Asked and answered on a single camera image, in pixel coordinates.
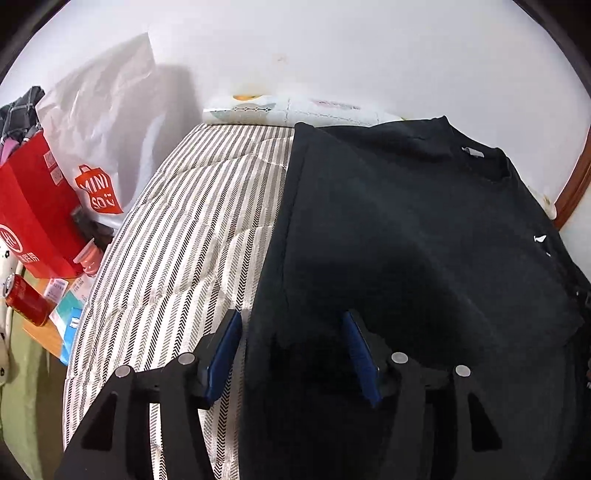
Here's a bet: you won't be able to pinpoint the black sweater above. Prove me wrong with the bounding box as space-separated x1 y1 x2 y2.
238 115 591 480

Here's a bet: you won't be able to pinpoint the brown wooden door frame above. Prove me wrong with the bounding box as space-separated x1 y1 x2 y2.
551 152 591 232

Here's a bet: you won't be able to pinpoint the white round appliance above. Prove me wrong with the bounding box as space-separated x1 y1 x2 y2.
0 240 24 385

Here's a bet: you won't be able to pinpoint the wooden nightstand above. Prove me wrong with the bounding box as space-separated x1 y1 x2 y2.
23 276 70 366

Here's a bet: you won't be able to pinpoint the white plastic shopping bag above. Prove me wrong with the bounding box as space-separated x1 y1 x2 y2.
36 33 195 215

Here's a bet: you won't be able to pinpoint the dark checked clothes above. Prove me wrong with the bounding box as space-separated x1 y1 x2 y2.
0 87 45 163

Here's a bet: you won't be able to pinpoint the striped bed mattress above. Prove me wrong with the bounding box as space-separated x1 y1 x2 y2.
62 124 296 480

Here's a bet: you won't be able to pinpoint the white printed bed pad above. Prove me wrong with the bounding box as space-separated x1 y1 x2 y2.
203 92 407 130

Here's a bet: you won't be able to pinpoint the red soda can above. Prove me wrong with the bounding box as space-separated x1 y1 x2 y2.
4 273 51 327

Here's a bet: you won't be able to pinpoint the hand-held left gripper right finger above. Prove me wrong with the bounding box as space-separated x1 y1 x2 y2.
341 310 532 480

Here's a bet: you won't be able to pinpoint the small white labelled box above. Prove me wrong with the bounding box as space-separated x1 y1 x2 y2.
44 277 71 306

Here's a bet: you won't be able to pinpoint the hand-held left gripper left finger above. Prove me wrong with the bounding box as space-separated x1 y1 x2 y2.
54 310 244 480

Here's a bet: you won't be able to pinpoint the teal and white box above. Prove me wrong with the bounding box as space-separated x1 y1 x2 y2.
48 295 88 361

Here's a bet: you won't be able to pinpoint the pink capped bottle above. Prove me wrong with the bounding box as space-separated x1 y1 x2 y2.
74 240 103 278

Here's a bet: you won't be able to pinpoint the red paper shopping bag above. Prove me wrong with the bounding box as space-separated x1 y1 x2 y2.
0 129 90 278

